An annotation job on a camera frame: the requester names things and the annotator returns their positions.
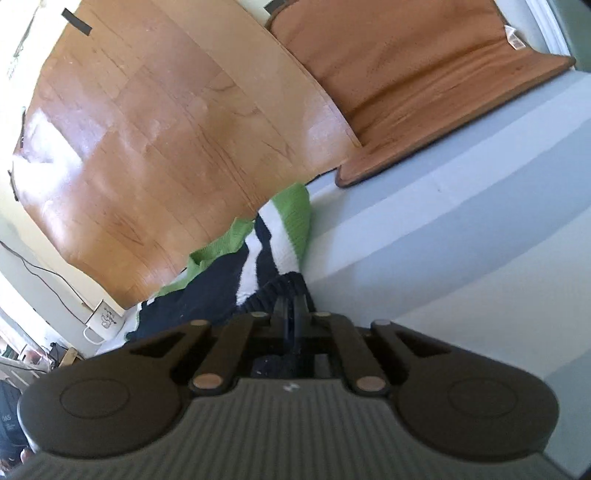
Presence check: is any brown seat cushion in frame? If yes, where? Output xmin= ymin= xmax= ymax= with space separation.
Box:
xmin=265 ymin=0 xmax=578 ymax=188

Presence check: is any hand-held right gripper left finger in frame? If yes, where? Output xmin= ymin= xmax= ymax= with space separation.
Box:
xmin=129 ymin=298 xmax=293 ymax=394

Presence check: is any white window frame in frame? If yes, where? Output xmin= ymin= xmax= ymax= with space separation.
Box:
xmin=531 ymin=0 xmax=591 ymax=72

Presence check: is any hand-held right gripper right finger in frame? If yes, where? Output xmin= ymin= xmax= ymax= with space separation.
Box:
xmin=294 ymin=295 xmax=454 ymax=396

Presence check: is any striped grey bed sheet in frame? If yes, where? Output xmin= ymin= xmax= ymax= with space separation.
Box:
xmin=92 ymin=69 xmax=591 ymax=480

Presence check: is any black green white knit sweater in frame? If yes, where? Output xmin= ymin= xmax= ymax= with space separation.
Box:
xmin=127 ymin=182 xmax=317 ymax=379

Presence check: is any black tape strip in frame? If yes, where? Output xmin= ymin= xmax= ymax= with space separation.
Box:
xmin=61 ymin=8 xmax=93 ymax=36

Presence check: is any dark wall cable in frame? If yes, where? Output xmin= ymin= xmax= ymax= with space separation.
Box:
xmin=0 ymin=241 xmax=95 ymax=325

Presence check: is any wood-pattern vinyl sheet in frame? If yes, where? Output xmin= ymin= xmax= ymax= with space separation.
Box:
xmin=9 ymin=0 xmax=363 ymax=310

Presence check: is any white enamel mug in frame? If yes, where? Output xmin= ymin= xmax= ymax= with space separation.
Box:
xmin=83 ymin=299 xmax=125 ymax=345

